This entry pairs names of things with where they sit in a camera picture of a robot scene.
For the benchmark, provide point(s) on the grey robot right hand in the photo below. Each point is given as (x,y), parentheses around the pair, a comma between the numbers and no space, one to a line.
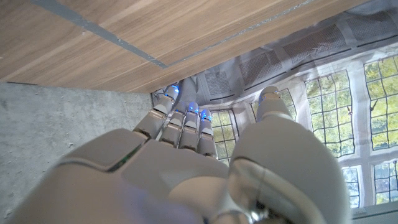
(186,174)

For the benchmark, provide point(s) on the printed window backdrop cloth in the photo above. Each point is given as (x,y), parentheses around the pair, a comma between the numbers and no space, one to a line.
(311,93)

